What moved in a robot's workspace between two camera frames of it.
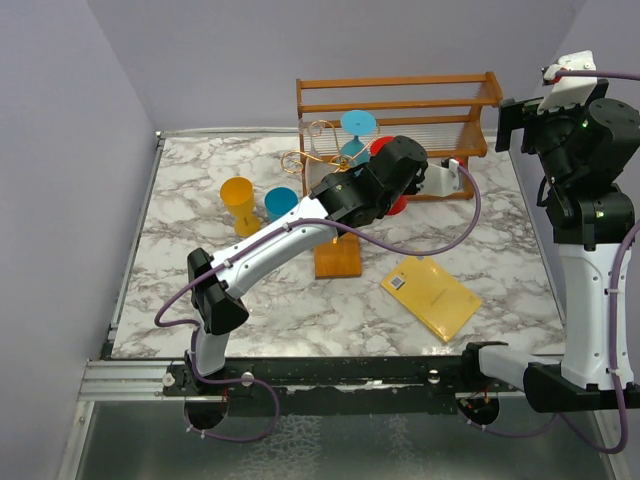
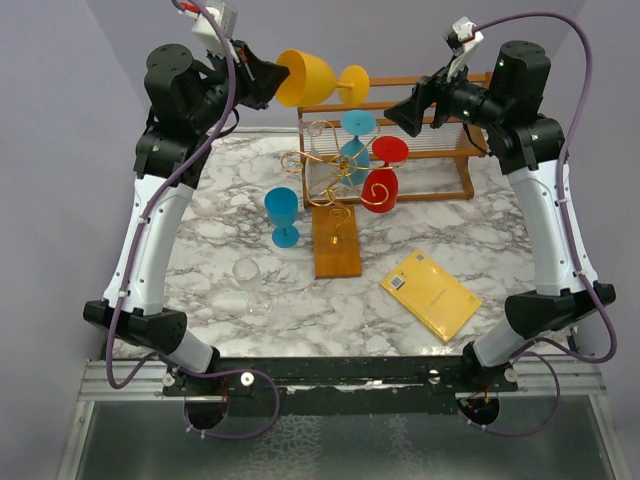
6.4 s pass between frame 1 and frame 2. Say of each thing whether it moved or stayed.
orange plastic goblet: moved
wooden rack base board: stayed
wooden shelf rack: stayed
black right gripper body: moved
